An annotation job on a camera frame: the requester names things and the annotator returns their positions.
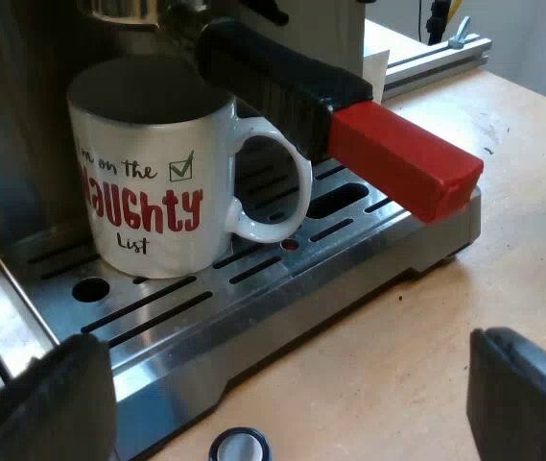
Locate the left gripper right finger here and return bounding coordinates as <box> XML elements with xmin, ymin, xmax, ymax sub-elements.
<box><xmin>466</xmin><ymin>327</ymin><xmax>546</xmax><ymax>461</ymax></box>

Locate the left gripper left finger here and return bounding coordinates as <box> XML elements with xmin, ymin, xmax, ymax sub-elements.
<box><xmin>0</xmin><ymin>333</ymin><xmax>119</xmax><ymax>461</ymax></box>

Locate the white mug red black print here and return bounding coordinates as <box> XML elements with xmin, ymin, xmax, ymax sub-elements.
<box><xmin>65</xmin><ymin>59</ymin><xmax>314</xmax><ymax>280</ymax></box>

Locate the steel espresso machine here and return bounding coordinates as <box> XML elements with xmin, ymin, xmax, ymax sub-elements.
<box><xmin>0</xmin><ymin>0</ymin><xmax>483</xmax><ymax>461</ymax></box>

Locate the black tripod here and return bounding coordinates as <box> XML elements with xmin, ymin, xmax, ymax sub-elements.
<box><xmin>425</xmin><ymin>0</ymin><xmax>452</xmax><ymax>45</ymax></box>

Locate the blue tamper with steel top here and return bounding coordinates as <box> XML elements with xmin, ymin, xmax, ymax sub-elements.
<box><xmin>207</xmin><ymin>425</ymin><xmax>271</xmax><ymax>461</ymax></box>

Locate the aluminium rail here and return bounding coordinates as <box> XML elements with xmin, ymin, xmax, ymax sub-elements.
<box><xmin>381</xmin><ymin>35</ymin><xmax>493</xmax><ymax>101</ymax></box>

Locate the filter holder with red-ended handle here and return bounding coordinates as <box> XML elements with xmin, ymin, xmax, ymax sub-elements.
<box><xmin>78</xmin><ymin>0</ymin><xmax>486</xmax><ymax>226</ymax></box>

